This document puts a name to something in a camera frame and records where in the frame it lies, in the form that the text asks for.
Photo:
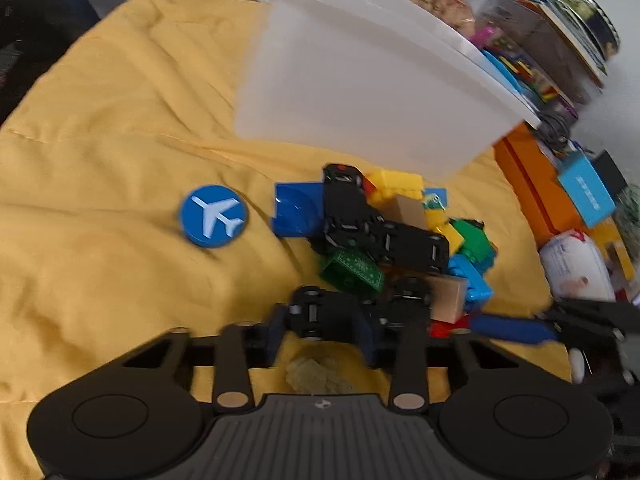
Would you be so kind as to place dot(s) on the pale green toy piece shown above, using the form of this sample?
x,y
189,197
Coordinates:
x,y
315,375

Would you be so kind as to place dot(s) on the blue curved toy block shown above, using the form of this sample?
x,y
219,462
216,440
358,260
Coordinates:
x,y
295,210

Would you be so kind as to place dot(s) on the light blue small box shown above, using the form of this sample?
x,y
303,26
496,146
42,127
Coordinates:
x,y
585,190

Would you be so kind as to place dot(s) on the yellow quilted blanket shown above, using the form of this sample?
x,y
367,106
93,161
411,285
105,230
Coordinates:
x,y
125,135

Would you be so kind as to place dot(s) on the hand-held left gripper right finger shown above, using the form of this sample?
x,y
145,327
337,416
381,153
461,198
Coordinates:
x,y
372,350

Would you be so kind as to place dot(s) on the white soft packet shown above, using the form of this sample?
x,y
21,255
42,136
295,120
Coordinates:
x,y
575,265

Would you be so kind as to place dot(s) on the light blue toy brick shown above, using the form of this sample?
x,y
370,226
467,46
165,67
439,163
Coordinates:
x,y
475,285

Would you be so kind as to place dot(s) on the round patterned tin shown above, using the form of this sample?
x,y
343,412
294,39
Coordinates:
x,y
590,15

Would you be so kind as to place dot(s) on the black small box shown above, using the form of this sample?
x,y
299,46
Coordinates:
x,y
607,170

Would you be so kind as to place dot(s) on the green toy brick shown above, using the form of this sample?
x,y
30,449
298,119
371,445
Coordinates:
x,y
472,240

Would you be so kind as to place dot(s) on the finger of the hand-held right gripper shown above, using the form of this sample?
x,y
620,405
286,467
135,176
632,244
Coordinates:
x,y
505,329

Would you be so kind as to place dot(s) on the long yellow toy brick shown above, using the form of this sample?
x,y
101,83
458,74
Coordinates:
x,y
395,185

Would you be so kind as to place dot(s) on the translucent white plastic bin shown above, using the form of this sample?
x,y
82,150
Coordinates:
x,y
360,85

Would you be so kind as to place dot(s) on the pink small toy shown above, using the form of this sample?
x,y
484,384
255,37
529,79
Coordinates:
x,y
485,36

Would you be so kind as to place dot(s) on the clear box of toys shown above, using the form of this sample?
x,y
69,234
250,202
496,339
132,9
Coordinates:
x,y
530,55

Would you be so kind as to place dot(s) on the blue round airplane disc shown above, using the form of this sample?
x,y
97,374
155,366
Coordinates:
x,y
212,215

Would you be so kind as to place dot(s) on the orange flat box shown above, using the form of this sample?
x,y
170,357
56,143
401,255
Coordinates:
x,y
535,185

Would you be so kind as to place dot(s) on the black toy car chassis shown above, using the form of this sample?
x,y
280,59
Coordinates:
x,y
325,312
410,247
345,200

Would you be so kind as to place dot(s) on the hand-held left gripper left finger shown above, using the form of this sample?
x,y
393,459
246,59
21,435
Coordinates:
x,y
276,335

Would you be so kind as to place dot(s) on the green treasure chest toy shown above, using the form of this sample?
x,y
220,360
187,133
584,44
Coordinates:
x,y
350,267

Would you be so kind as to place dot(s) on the plain wooden block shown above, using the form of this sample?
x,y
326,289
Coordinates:
x,y
447,297
409,210

